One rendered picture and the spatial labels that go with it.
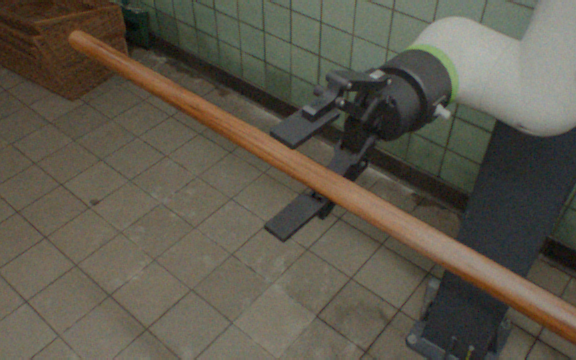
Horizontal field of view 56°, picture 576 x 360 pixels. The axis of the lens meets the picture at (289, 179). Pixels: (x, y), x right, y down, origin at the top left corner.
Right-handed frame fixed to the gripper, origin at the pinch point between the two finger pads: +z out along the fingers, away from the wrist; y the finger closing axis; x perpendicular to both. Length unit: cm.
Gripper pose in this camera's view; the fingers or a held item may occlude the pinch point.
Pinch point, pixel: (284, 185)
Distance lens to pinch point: 54.7
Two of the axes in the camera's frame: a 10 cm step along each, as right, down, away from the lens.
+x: -7.5, -5.1, 4.3
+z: -6.6, 5.0, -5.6
